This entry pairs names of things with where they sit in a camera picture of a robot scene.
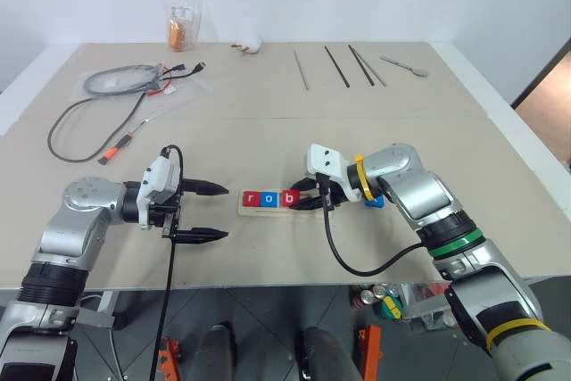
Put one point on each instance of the orange clamp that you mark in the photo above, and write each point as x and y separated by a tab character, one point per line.
171	358
370	347

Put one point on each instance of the white crumpled item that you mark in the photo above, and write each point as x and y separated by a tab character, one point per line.
250	44

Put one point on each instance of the blue letter o block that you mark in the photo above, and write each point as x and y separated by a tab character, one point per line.
271	198

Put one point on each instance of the grey chopstick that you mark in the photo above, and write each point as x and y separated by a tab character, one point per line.
301	69
377	75

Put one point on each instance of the dark chopstick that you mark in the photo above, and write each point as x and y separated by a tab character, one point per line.
360	64
336	66

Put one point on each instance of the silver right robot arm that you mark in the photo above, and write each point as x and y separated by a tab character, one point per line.
428	193

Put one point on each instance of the green yellow item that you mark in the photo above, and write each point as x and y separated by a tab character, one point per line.
390	308

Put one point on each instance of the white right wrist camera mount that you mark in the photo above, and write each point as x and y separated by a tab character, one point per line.
328	160

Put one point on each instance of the orange black screwdriver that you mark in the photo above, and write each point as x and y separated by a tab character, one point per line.
117	149

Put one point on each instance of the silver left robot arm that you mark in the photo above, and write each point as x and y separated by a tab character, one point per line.
85	196

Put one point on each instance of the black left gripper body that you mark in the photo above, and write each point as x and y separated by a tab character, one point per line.
163	212

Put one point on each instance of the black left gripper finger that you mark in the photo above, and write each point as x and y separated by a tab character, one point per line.
205	187
203	235

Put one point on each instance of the red letter r block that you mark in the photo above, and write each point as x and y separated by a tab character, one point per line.
252	198

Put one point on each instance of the red letter b block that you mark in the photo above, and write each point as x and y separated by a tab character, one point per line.
290	198

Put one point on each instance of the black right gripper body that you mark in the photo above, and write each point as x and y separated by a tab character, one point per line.
337	196

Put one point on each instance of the blue letter t block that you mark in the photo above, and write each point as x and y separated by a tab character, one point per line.
374	204

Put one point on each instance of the metal spoon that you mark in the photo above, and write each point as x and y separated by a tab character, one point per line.
417	71

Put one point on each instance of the clear bag with orange contents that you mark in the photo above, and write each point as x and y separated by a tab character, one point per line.
180	19

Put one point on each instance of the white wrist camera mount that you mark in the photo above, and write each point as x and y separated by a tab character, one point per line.
156	180
328	160

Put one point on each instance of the wooden letter tray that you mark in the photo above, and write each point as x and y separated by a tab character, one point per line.
267	212

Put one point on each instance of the silver topped can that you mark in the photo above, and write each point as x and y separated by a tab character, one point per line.
368	296
380	290

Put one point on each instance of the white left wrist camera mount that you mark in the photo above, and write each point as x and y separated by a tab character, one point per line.
156	180

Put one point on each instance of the dark rounded shape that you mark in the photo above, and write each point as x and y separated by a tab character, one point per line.
216	354
325	354

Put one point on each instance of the red can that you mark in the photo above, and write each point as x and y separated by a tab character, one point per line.
356	300

